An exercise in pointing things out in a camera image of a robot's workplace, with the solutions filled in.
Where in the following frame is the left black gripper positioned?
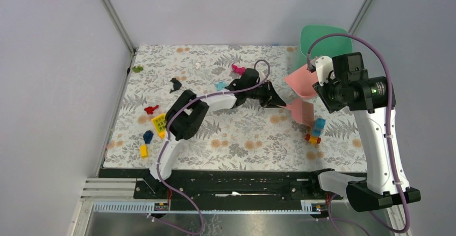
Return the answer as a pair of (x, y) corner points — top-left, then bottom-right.
(245, 80), (286, 108)

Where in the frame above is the pink plastic dustpan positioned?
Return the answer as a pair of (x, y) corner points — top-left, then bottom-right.
(284, 65), (318, 99)

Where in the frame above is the pink plastic hand brush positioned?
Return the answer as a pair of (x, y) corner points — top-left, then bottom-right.
(285, 99), (315, 127)

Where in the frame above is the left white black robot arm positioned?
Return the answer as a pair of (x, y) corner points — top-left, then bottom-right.
(146, 68), (287, 199)

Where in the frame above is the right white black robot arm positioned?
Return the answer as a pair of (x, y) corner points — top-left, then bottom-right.
(308, 52), (421, 212)

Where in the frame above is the magenta paper scrap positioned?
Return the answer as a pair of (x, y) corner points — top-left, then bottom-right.
(231, 63), (246, 75)

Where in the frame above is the green plastic trash bin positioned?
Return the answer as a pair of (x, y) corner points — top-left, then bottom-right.
(293, 25), (353, 69)

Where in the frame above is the light blue paper scrap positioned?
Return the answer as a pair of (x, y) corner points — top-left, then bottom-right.
(215, 81), (228, 91)

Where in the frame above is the colourful toy block car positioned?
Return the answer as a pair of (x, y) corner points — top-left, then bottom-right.
(304, 118), (326, 145)

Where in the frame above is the floral patterned table mat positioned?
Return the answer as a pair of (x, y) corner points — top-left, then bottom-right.
(103, 45), (367, 172)

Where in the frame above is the black paper scrap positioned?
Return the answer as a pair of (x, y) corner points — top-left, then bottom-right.
(169, 77), (182, 94)

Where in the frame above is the yellow toy block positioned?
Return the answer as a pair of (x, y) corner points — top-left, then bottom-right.
(151, 113), (166, 139)

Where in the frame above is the red paper scrap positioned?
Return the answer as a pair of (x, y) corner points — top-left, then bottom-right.
(144, 105), (160, 115)

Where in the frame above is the small navy paper scrap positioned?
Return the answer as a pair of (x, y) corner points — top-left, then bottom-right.
(143, 130), (154, 144)

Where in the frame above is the green paper scrap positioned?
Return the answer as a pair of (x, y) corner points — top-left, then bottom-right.
(132, 66), (144, 73)

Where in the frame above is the small yellow brick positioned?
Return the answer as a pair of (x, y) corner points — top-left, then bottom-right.
(139, 144), (148, 159)

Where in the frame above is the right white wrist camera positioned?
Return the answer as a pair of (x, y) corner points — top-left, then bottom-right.
(308, 56), (335, 86)

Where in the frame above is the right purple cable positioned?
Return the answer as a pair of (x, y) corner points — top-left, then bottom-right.
(306, 32), (411, 234)

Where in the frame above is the purple cable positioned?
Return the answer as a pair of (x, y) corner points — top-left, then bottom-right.
(306, 32), (411, 234)
(156, 59), (272, 236)

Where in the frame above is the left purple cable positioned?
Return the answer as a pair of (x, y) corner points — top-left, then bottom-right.
(156, 59), (272, 236)

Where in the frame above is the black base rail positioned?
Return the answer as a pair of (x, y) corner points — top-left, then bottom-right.
(98, 168), (331, 211)

